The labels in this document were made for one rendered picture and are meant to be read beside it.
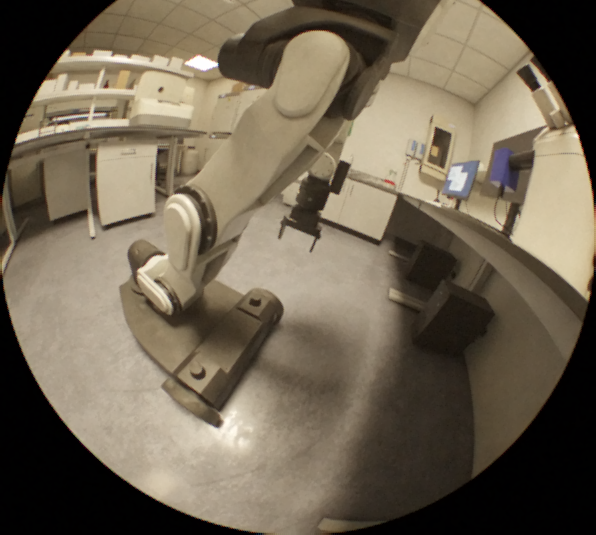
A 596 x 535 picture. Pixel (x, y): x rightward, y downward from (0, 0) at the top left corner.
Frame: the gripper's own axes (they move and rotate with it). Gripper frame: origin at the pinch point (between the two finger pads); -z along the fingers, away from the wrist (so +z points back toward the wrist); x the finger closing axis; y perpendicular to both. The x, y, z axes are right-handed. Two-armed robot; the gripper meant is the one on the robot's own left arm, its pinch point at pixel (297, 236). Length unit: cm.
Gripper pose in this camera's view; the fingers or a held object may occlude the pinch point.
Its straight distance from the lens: 56.8
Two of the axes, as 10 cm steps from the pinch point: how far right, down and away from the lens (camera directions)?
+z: 3.1, -8.5, -4.2
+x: 9.2, 3.8, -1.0
